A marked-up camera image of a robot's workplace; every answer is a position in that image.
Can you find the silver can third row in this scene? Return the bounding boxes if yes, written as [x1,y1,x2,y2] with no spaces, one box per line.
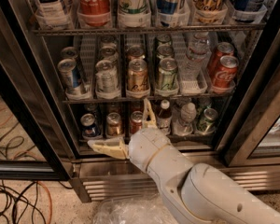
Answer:
[100,35,118,48]

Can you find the red coke can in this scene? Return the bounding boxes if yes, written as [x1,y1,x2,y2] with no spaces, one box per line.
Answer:
[207,42,234,73]
[212,55,239,88]

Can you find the brown juice bottle white cap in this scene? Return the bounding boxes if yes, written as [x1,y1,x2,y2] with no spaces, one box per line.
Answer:
[156,99,172,135]

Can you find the green can front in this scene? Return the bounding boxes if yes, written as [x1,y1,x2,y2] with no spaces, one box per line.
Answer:
[157,58,177,91]

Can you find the red can bottom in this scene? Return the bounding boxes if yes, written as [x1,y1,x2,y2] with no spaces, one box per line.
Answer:
[130,111,143,134]

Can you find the red coke can front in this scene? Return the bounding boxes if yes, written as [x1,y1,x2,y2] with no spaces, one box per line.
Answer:
[212,55,239,88]

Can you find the gold can bottom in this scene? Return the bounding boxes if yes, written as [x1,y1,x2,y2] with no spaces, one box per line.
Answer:
[106,112,123,136]

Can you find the white label bottle top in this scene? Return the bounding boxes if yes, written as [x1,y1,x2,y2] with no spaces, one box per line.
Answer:
[35,0,73,20]

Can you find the clear plastic bin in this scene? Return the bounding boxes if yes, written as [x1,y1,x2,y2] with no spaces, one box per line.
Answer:
[92,194,178,224]

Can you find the right glass fridge door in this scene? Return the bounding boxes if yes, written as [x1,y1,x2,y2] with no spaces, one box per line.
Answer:
[223,47,280,168]

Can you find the orange gold can rear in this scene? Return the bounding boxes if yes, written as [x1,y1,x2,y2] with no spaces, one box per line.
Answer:
[127,45,145,61]

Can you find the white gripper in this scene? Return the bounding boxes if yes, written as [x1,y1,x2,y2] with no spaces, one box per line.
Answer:
[88,98,170,172]

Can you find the blue pepsi can bottom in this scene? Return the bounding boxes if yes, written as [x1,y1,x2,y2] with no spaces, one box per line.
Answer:
[80,113,101,138]

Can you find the orange gold can front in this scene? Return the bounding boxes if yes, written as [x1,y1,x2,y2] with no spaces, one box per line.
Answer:
[128,59,148,92]

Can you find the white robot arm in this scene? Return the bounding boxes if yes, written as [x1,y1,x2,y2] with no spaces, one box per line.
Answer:
[89,100,280,224]

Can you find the clear water bottle middle shelf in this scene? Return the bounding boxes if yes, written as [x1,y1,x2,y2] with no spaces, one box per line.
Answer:
[182,32,210,80]

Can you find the green can bottom shelf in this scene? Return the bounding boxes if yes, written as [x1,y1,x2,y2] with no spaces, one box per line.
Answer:
[196,108,217,133]

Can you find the steel fridge cabinet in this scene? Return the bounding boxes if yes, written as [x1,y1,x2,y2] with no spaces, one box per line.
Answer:
[0,0,280,202]

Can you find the white empty shelf tray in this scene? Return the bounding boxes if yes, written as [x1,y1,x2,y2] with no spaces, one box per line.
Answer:
[171,33,209,96]

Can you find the blue silver can rear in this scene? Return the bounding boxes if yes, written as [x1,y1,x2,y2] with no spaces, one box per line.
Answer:
[61,47,79,60]

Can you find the orange floor cable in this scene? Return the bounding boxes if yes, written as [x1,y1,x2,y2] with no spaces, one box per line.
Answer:
[36,180,54,224]

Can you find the black floor cables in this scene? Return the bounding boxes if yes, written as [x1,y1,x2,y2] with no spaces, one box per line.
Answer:
[0,180,74,224]

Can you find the orange gold can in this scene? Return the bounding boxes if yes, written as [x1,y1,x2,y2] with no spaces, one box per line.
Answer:
[127,45,145,61]
[128,59,148,92]

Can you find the silver 7up can front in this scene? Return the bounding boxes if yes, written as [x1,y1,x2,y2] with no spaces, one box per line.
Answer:
[95,60,119,93]

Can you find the blue silver can front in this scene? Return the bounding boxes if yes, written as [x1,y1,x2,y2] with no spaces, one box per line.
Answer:
[57,59,86,95]

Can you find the red coke can rear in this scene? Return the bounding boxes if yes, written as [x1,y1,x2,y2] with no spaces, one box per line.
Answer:
[207,42,234,73]

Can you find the left glass fridge door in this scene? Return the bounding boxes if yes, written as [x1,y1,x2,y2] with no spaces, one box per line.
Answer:
[0,61,69,181]

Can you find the glass fridge door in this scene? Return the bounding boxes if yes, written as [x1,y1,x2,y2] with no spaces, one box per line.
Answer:
[223,47,280,168]
[0,61,69,181]

